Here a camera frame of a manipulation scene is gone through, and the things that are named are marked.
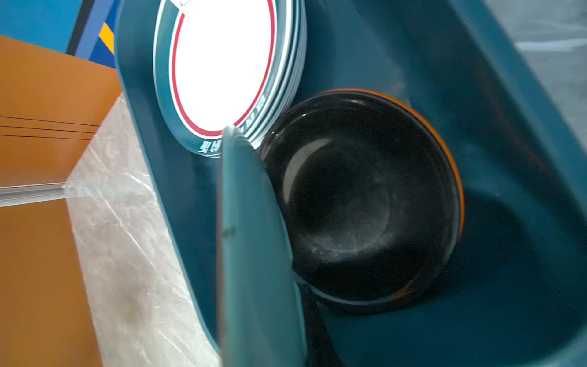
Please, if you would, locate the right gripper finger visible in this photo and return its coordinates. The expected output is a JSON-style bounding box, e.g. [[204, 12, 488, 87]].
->
[[298, 284, 343, 367]]

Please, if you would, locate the teal floral pattern plate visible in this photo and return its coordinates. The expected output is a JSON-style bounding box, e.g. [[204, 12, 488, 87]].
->
[[217, 125, 307, 366]]

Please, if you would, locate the black plate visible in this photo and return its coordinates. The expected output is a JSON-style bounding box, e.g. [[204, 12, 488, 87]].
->
[[260, 92, 460, 314]]

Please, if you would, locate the green red rimmed plate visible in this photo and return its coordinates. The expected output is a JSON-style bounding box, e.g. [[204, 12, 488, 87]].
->
[[153, 1, 295, 158]]

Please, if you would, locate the orange plate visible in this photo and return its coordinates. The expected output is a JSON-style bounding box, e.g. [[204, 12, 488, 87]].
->
[[319, 88, 465, 239]]

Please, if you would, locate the hao shi wei plate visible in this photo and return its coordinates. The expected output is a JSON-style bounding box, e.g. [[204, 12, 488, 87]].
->
[[246, 1, 307, 149]]

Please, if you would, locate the teal plastic bin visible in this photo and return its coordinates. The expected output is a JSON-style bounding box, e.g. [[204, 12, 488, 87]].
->
[[116, 1, 586, 366]]

